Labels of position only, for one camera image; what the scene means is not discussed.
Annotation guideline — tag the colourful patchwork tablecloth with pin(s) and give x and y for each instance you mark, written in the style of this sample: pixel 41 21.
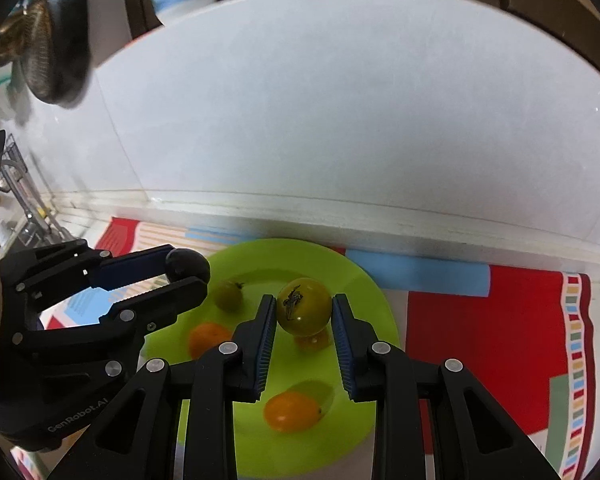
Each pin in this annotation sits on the colourful patchwork tablecloth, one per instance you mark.
pixel 455 320

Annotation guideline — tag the tall chrome faucet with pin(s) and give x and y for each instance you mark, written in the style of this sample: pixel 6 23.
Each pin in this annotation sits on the tall chrome faucet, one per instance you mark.
pixel 30 207

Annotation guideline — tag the green plate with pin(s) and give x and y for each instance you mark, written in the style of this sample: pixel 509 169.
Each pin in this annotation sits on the green plate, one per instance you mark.
pixel 260 265

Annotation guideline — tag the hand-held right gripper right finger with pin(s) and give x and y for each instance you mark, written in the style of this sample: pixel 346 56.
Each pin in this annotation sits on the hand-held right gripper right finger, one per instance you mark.
pixel 342 345

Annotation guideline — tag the small copper saucepan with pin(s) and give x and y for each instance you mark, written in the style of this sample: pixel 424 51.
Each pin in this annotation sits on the small copper saucepan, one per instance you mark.
pixel 19 27

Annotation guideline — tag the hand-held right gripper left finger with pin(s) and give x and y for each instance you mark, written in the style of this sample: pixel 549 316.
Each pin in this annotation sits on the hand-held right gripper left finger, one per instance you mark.
pixel 266 345

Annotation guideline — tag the green tomato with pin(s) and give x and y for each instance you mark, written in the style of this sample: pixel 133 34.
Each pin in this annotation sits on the green tomato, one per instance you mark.
pixel 229 294
pixel 302 307

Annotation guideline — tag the small orange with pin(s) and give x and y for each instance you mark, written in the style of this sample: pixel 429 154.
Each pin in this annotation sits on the small orange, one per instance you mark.
pixel 291 411
pixel 207 340
pixel 312 342

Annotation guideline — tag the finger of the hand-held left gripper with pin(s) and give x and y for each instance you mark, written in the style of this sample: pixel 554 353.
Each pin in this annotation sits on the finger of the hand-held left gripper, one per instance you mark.
pixel 150 312
pixel 130 267

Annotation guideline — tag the black frying pan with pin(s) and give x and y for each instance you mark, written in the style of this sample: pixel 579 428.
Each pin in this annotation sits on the black frying pan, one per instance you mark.
pixel 60 45

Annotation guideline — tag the dark purple plum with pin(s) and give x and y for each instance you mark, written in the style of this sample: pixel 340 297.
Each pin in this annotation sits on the dark purple plum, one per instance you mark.
pixel 187 263

